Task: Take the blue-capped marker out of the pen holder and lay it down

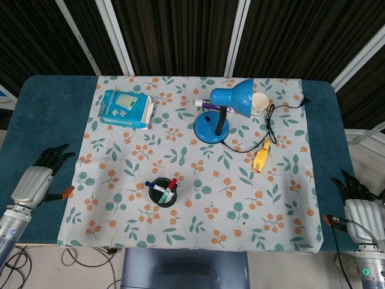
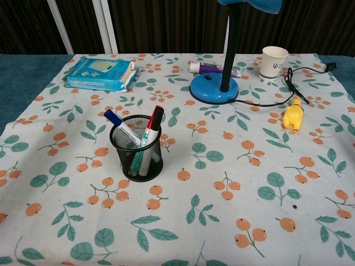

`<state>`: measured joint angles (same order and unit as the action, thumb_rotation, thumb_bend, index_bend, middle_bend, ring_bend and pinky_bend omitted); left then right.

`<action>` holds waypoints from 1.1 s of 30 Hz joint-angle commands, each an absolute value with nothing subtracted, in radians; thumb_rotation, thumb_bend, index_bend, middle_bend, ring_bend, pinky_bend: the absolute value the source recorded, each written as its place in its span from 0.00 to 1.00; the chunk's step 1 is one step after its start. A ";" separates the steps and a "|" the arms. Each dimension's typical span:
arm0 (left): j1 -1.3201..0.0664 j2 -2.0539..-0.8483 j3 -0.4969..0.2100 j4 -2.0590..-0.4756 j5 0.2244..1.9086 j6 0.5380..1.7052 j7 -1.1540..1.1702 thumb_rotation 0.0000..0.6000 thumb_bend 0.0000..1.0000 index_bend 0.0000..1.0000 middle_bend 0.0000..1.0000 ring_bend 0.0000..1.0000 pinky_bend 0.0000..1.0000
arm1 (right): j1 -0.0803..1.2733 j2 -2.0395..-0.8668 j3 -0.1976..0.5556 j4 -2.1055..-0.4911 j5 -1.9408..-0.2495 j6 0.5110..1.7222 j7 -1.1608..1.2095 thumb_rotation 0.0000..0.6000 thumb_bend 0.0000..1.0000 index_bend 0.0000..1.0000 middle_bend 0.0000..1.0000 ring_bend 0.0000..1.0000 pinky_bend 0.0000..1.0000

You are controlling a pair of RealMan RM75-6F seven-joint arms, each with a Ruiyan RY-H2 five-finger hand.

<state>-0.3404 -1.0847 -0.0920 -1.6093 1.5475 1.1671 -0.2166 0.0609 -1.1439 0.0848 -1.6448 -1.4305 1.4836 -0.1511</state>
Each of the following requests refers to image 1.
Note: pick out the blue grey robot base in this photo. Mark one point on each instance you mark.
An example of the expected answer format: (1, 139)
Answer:
(185, 269)

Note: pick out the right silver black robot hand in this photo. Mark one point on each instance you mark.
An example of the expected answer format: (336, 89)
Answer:
(361, 213)

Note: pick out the black cap marker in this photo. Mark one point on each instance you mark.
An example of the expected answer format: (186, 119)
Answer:
(174, 189)

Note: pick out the teal felt table cover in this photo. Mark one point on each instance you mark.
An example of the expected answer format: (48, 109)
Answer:
(45, 120)

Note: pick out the white paper cup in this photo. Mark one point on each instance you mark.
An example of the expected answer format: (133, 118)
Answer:
(259, 102)

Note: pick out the black mesh pen holder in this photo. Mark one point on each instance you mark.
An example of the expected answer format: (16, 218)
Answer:
(156, 200)

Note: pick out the blue kitchen scale box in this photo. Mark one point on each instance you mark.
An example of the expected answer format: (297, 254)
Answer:
(124, 110)

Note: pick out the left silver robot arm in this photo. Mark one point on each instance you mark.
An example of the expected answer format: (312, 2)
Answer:
(13, 228)

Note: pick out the yellow rubber chicken toy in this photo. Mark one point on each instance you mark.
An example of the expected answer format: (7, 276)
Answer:
(261, 156)

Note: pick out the white purple toothpaste tube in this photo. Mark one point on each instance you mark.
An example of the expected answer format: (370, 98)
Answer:
(200, 103)

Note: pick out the white partition frame post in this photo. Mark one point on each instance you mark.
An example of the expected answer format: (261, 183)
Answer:
(237, 36)
(79, 39)
(115, 36)
(358, 63)

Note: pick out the floral print tablecloth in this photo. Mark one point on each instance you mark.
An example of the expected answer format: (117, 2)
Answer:
(192, 168)

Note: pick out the red cap marker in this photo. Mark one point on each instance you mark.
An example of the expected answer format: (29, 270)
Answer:
(172, 183)

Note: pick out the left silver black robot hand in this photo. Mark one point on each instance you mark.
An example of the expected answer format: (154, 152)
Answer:
(33, 183)

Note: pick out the blue desk lamp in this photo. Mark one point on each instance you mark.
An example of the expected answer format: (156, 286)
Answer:
(231, 94)

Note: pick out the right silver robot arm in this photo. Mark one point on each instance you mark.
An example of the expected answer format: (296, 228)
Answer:
(371, 265)

